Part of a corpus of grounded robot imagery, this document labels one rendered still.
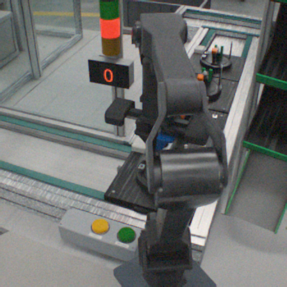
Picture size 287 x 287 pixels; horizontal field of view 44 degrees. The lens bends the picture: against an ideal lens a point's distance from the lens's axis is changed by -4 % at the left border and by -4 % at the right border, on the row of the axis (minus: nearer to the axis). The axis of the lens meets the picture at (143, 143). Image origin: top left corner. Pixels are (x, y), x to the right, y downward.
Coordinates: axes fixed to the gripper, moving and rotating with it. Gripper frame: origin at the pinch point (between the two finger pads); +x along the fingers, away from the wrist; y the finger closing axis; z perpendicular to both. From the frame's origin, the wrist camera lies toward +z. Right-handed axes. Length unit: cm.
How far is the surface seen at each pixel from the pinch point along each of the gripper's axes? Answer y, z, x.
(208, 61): 8, 91, 28
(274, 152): -21.9, 10.9, 4.7
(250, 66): -10, 99, 31
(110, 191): 15.7, 9.2, 28.7
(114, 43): 22.2, 30.1, -3.3
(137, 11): 85, 203, 54
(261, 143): -18.8, 14.1, 5.7
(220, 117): -5, 54, 29
